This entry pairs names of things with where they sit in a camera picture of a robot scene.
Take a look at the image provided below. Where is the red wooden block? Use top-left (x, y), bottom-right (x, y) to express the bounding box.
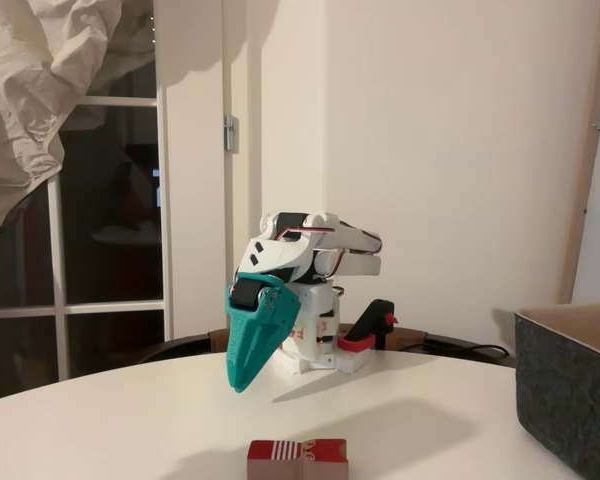
top-left (246, 438), bottom-right (350, 480)

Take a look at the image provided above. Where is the dark grey felt box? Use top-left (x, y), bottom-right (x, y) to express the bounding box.
top-left (513, 302), bottom-right (600, 480)

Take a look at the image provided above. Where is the dark brown chair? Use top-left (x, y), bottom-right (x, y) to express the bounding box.
top-left (138, 323), bottom-right (517, 369)

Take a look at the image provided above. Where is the black clamp red pad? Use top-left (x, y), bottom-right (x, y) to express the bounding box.
top-left (336, 298), bottom-right (399, 354)

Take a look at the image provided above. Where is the white glazed door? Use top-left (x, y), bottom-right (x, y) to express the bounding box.
top-left (0, 0), bottom-right (230, 404)

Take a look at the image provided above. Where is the silver door hinge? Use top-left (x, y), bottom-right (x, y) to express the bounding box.
top-left (223, 113), bottom-right (241, 152)

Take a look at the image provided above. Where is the beige crumpled curtain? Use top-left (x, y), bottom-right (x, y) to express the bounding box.
top-left (0, 0), bottom-right (157, 274)

